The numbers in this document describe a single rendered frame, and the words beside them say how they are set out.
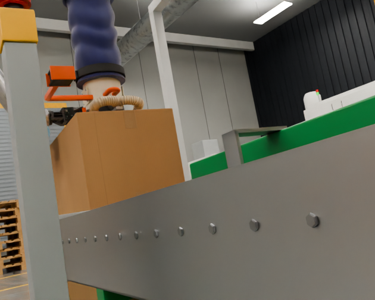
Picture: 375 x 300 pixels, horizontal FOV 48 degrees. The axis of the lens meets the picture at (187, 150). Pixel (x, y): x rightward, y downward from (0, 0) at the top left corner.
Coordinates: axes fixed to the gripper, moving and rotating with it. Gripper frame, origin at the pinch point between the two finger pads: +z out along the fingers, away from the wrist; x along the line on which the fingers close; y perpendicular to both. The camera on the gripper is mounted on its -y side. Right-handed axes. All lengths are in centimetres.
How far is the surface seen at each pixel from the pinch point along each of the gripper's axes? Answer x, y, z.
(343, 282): -64, 179, -35
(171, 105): 74, -242, 182
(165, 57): 136, -242, 186
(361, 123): -49, 176, -24
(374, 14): 380, -488, 1000
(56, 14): 508, -847, 221
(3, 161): 138, -903, 54
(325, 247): -61, 177, -35
